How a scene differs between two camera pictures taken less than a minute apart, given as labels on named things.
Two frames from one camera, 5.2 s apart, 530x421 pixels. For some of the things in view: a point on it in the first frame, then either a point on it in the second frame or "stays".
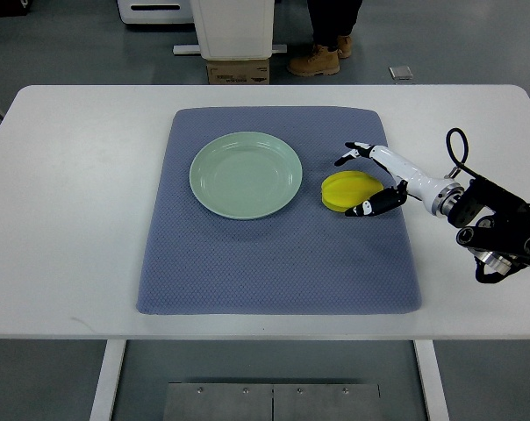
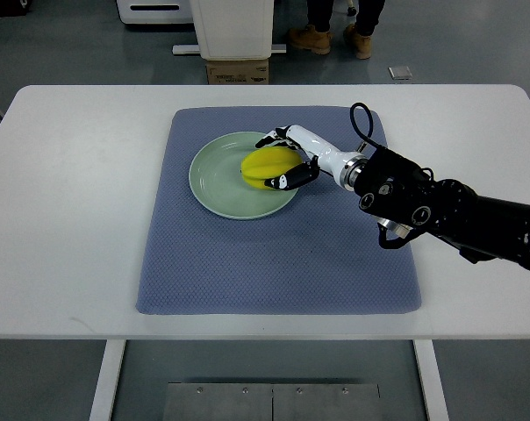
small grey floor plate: [400, 73] stays
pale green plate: [246, 174] stays
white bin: [234, 30] stays
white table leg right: [432, 381] stays
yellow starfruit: [340, 191] → [261, 164]
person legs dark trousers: [332, 19] → [368, 12]
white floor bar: [193, 49] stays
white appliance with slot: [155, 11] stays
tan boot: [344, 46] → [361, 45]
